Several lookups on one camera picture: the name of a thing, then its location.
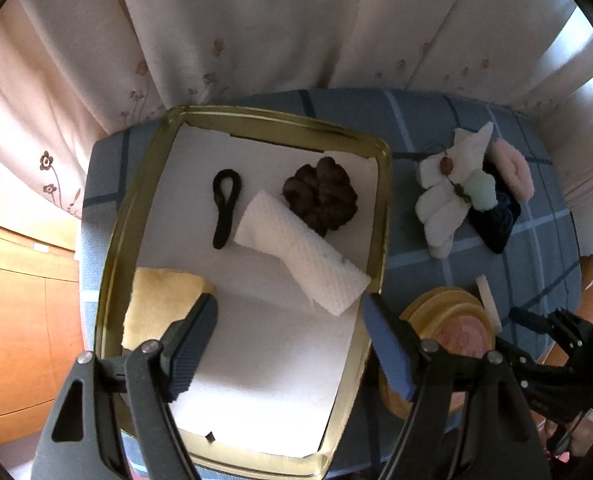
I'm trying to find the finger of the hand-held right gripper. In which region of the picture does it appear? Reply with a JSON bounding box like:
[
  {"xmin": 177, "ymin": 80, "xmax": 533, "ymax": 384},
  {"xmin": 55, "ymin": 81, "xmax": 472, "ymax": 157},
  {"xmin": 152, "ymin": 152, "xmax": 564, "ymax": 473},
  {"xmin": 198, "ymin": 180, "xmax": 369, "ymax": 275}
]
[
  {"xmin": 494, "ymin": 337, "xmax": 577, "ymax": 386},
  {"xmin": 509, "ymin": 307, "xmax": 585, "ymax": 348}
]

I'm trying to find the black hair tie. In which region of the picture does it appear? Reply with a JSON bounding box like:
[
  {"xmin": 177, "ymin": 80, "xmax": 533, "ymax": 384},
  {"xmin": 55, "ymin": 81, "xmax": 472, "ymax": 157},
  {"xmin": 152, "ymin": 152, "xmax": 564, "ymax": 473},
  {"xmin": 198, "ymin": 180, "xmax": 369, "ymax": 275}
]
[{"xmin": 211, "ymin": 169, "xmax": 242, "ymax": 250}]

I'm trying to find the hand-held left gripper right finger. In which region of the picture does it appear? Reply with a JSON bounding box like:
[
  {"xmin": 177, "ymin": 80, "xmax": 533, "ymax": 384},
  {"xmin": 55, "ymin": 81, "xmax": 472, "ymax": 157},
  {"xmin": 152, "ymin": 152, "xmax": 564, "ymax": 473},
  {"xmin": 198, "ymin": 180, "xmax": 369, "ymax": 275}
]
[{"xmin": 364, "ymin": 292, "xmax": 552, "ymax": 480}]

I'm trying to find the pale green pompom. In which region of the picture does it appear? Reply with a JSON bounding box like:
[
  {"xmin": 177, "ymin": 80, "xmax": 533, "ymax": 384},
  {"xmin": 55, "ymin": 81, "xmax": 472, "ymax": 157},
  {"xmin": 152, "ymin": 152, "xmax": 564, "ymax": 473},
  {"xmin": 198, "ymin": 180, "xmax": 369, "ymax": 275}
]
[{"xmin": 469, "ymin": 170, "xmax": 498, "ymax": 211}]

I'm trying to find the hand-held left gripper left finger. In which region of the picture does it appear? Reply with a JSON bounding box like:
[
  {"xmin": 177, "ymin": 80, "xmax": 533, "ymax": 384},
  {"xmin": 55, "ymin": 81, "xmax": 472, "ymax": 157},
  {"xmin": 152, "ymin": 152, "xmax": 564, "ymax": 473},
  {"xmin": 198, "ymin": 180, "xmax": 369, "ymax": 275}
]
[{"xmin": 34, "ymin": 292, "xmax": 220, "ymax": 480}]

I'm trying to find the blue plaid table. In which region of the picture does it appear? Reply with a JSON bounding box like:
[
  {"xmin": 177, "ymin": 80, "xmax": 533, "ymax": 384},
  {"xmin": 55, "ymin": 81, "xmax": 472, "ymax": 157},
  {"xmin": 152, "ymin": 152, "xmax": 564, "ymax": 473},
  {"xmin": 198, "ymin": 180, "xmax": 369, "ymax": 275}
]
[{"xmin": 79, "ymin": 87, "xmax": 582, "ymax": 480}]

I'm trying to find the pink fluffy scrunchie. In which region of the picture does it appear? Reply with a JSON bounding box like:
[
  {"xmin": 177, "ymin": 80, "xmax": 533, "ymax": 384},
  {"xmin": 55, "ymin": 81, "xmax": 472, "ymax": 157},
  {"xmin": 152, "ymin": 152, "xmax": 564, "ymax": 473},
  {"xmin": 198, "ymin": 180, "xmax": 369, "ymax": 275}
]
[{"xmin": 491, "ymin": 140, "xmax": 535, "ymax": 199}]

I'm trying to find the dark brown scrunchie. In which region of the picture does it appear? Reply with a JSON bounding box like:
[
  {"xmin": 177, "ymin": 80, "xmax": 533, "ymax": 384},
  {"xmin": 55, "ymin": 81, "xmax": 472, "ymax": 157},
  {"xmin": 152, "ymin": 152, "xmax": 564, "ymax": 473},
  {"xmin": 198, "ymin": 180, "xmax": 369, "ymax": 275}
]
[{"xmin": 282, "ymin": 157, "xmax": 360, "ymax": 236}]

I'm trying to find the yellow sponge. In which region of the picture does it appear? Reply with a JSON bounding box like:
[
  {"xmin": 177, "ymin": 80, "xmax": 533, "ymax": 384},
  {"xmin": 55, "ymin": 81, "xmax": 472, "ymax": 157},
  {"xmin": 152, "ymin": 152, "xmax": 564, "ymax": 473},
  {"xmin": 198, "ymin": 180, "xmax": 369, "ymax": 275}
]
[{"xmin": 121, "ymin": 267, "xmax": 216, "ymax": 351}]

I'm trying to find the white floral curtain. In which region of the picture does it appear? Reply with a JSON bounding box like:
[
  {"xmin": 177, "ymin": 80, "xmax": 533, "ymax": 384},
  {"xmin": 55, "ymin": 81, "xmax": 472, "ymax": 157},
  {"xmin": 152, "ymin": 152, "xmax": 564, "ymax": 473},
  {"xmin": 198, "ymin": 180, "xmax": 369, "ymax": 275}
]
[{"xmin": 0, "ymin": 0, "xmax": 593, "ymax": 221}]

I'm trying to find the white glove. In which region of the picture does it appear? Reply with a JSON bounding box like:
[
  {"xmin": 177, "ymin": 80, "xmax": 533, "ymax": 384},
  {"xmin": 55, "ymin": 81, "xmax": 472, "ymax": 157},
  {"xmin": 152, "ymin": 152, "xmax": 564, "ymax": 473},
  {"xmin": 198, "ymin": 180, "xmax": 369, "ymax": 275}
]
[{"xmin": 415, "ymin": 122, "xmax": 493, "ymax": 257}]

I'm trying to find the black fuzzy sock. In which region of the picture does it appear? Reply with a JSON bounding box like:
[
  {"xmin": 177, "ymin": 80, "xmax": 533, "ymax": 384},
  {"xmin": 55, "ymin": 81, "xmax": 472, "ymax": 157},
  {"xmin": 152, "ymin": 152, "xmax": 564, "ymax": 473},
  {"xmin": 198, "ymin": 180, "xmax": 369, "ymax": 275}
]
[{"xmin": 469, "ymin": 187, "xmax": 522, "ymax": 255}]

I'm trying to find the white towel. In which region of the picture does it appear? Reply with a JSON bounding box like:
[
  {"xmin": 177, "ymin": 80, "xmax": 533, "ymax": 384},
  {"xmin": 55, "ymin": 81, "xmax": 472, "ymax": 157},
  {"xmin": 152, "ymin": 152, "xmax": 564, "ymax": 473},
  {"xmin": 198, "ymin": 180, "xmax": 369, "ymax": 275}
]
[{"xmin": 234, "ymin": 190, "xmax": 371, "ymax": 317}]

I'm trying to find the gold tin tray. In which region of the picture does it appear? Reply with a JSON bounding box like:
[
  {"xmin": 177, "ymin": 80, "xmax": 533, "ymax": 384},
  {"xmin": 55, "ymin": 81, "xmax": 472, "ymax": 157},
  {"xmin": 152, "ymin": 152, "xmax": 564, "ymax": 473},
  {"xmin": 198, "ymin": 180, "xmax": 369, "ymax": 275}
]
[{"xmin": 94, "ymin": 105, "xmax": 392, "ymax": 478}]

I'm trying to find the white paper liner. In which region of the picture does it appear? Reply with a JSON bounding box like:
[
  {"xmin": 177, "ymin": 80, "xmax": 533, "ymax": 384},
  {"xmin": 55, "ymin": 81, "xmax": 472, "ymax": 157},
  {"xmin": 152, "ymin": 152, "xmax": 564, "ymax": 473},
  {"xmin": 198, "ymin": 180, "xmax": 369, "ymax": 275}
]
[{"xmin": 121, "ymin": 122, "xmax": 380, "ymax": 461}]

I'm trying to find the wooden cabinet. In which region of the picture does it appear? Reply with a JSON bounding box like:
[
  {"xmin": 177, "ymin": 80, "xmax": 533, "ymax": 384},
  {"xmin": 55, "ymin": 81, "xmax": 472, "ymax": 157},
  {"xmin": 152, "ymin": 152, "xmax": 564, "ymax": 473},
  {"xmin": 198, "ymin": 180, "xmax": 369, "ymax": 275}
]
[{"xmin": 0, "ymin": 217, "xmax": 94, "ymax": 446}]

